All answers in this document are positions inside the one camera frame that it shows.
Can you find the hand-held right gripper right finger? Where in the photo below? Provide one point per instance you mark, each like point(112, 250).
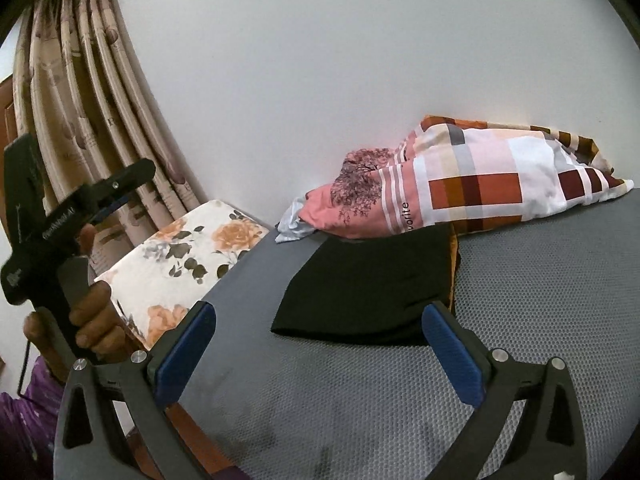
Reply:
point(452, 355)

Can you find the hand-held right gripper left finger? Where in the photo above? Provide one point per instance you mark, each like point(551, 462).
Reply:
point(186, 355)

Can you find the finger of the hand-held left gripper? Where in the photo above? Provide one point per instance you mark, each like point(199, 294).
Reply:
point(127, 175)
point(111, 207)

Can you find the black pants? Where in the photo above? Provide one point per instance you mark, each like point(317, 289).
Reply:
point(365, 285)

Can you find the person's left hand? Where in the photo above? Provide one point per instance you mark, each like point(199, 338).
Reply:
point(97, 320)

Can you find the floral cushion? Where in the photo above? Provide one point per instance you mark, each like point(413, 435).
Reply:
point(175, 260)

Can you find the orange cloth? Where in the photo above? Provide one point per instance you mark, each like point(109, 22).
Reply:
point(455, 270)

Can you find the beige patterned curtain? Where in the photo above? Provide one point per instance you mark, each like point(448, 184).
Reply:
point(90, 85)

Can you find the grey mesh mattress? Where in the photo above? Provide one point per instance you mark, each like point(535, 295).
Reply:
point(525, 285)

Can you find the wooden door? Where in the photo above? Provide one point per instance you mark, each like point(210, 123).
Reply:
point(7, 120)

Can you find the pale blue crumpled cloth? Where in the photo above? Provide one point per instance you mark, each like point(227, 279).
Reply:
point(292, 227)

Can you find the patchwork checked pillow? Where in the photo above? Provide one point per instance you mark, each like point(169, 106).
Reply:
point(475, 185)

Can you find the person's purple printed clothing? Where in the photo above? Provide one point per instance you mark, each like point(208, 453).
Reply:
point(25, 435)

